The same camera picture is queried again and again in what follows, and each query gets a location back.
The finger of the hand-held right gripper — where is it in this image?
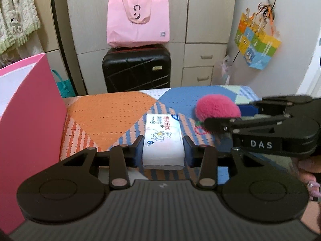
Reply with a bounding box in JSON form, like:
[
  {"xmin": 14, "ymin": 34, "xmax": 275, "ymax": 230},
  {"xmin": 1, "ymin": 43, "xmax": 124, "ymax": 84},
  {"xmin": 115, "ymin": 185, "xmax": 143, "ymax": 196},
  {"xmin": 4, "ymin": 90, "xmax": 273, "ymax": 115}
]
[
  {"xmin": 239, "ymin": 95, "xmax": 314, "ymax": 117},
  {"xmin": 204, "ymin": 114, "xmax": 293, "ymax": 134}
]

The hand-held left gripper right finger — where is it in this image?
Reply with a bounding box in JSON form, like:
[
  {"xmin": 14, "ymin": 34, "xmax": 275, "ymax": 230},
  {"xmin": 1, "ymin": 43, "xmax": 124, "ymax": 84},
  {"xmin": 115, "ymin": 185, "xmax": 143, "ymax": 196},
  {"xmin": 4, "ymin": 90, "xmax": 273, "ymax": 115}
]
[{"xmin": 183, "ymin": 136, "xmax": 261, "ymax": 189}]

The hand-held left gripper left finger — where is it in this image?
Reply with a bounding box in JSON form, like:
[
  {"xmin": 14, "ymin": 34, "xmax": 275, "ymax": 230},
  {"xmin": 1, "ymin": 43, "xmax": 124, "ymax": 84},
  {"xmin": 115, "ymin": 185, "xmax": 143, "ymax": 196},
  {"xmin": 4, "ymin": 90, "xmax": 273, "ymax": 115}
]
[{"xmin": 45, "ymin": 136, "xmax": 145, "ymax": 190}]

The pink fluffy plush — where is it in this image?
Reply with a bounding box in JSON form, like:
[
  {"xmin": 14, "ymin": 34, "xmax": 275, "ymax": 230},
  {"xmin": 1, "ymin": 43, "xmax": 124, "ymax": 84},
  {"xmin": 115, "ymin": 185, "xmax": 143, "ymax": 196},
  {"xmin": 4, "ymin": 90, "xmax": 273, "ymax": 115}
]
[{"xmin": 195, "ymin": 94, "xmax": 242, "ymax": 121}]

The white tissue pack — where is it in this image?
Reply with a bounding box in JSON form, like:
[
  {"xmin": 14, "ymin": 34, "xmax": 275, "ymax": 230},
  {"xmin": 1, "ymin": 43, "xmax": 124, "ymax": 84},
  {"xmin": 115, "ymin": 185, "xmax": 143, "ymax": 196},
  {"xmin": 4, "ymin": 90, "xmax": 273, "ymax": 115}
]
[{"xmin": 142, "ymin": 114, "xmax": 185, "ymax": 170}]

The pink cardboard box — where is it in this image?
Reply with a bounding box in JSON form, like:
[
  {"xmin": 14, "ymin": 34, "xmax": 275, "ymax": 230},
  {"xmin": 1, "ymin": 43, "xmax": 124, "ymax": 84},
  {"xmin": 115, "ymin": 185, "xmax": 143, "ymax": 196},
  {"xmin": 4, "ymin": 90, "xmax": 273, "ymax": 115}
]
[{"xmin": 0, "ymin": 53, "xmax": 68, "ymax": 234}]

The person's right hand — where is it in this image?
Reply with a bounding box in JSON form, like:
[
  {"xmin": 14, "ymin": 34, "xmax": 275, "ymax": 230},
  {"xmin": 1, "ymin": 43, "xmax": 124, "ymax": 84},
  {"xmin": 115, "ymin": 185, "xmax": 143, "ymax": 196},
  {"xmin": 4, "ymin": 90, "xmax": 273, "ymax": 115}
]
[{"xmin": 298, "ymin": 156, "xmax": 321, "ymax": 197}]

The patchwork patterned blanket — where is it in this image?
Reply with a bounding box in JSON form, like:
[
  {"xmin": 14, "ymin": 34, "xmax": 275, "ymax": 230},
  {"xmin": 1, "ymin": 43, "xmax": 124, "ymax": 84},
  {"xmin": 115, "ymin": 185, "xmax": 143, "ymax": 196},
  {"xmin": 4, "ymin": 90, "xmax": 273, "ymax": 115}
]
[{"xmin": 59, "ymin": 85, "xmax": 301, "ymax": 181}]

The clear plastic bag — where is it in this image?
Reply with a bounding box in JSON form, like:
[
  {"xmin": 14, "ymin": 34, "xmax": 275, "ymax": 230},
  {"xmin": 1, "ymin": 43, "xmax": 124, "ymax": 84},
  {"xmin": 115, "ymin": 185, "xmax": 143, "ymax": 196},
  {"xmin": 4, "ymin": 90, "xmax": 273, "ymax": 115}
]
[{"xmin": 220, "ymin": 55, "xmax": 237, "ymax": 86}]

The colourful gift bag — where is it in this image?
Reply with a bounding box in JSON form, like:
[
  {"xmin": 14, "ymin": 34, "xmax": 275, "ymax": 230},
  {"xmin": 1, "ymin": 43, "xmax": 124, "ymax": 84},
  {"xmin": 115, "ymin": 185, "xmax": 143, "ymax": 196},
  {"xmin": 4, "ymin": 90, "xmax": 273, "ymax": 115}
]
[{"xmin": 234, "ymin": 6, "xmax": 282, "ymax": 70}]

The black suitcase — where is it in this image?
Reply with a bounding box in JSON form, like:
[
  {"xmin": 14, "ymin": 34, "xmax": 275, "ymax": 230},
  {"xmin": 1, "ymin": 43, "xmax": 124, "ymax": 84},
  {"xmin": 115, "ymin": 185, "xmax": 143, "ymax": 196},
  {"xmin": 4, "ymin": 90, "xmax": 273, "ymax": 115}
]
[{"xmin": 102, "ymin": 44, "xmax": 171, "ymax": 94}]

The teal bag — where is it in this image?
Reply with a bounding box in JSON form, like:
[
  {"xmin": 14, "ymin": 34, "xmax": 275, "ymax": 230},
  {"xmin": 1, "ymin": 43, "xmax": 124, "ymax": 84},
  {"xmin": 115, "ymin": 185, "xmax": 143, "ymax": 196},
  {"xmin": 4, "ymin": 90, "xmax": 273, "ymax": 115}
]
[{"xmin": 51, "ymin": 70, "xmax": 73, "ymax": 98}]

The beige wardrobe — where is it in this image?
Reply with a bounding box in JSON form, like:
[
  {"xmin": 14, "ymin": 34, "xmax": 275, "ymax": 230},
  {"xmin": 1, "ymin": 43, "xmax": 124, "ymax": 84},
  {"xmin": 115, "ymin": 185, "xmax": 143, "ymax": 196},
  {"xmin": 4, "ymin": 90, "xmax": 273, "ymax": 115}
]
[{"xmin": 33, "ymin": 0, "xmax": 237, "ymax": 98}]

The pink tote bag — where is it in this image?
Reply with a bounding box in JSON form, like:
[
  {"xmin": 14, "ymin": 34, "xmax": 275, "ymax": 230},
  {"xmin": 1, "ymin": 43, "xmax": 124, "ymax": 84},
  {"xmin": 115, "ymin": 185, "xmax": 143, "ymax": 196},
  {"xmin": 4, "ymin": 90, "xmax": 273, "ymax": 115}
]
[{"xmin": 107, "ymin": 0, "xmax": 170, "ymax": 48}]

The white fuzzy cardigan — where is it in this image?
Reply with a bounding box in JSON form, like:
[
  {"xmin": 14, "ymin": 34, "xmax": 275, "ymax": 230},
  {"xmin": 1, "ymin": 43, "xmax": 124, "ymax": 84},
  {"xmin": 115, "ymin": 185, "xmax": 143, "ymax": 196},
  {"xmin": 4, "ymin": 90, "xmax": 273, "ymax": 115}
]
[{"xmin": 0, "ymin": 0, "xmax": 41, "ymax": 54}]

